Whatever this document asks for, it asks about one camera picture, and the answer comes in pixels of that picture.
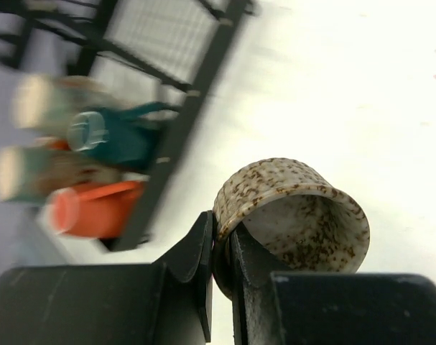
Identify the large orange mug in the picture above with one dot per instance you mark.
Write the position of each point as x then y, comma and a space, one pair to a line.
93, 210

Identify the dark teal mug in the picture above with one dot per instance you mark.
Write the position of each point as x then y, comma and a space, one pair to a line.
125, 138

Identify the speckled beige small cup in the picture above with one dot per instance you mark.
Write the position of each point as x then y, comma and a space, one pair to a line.
295, 214

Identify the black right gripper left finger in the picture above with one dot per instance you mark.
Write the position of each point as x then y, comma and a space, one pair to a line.
164, 302

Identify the black wire dish rack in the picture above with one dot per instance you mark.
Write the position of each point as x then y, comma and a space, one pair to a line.
140, 52

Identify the tall cream teal coral mug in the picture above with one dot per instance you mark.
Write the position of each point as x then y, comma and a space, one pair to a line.
30, 174

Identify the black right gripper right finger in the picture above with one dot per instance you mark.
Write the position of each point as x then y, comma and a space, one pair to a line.
274, 305

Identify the tall cream green mug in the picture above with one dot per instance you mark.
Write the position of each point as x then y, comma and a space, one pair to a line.
46, 102

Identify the small orange red mug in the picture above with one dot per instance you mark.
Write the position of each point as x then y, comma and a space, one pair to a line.
52, 143

